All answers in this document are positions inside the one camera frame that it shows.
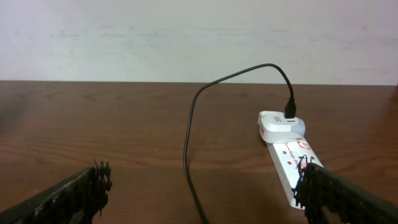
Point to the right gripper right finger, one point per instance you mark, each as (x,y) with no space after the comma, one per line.
(328,198)

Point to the white power strip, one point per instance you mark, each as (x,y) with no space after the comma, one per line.
(288,158)

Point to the white USB charger adapter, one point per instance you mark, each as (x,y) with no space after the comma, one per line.
(274,128)

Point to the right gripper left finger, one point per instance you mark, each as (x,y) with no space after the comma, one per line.
(77,199)

